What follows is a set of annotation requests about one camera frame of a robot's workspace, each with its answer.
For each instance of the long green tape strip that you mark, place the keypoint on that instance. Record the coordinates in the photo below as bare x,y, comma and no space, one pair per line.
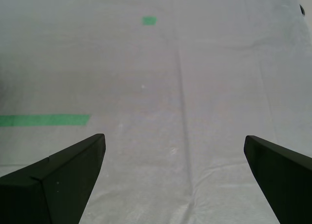
44,120

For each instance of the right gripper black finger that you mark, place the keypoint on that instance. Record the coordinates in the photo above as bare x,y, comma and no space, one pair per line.
56,185
285,182

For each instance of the small green tape mark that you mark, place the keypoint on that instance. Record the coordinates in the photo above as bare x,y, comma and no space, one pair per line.
149,20

